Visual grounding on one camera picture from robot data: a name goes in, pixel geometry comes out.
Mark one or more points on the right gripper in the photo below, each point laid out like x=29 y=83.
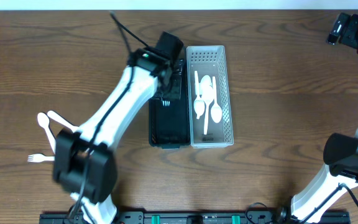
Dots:
x=345 y=26

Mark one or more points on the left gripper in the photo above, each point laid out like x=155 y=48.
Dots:
x=173 y=86

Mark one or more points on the white spoon pile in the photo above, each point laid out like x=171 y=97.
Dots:
x=205 y=81

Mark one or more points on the white spoon pointing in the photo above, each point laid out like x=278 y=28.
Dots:
x=207 y=97

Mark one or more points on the white spoon with upper handle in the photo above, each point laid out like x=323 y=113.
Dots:
x=198 y=104

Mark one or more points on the black plastic mesh basket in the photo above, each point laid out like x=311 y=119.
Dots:
x=169 y=127

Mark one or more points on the clear plastic mesh basket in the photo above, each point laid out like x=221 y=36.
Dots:
x=209 y=60

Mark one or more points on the white spoon bowl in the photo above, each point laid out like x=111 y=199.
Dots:
x=216 y=110

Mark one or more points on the white fork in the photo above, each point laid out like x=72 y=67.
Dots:
x=44 y=122
x=60 y=119
x=38 y=158

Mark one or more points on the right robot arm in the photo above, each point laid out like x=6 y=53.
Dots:
x=339 y=172

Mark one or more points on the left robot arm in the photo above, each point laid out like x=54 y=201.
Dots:
x=84 y=163

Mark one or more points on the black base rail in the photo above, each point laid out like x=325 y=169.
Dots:
x=256 y=215

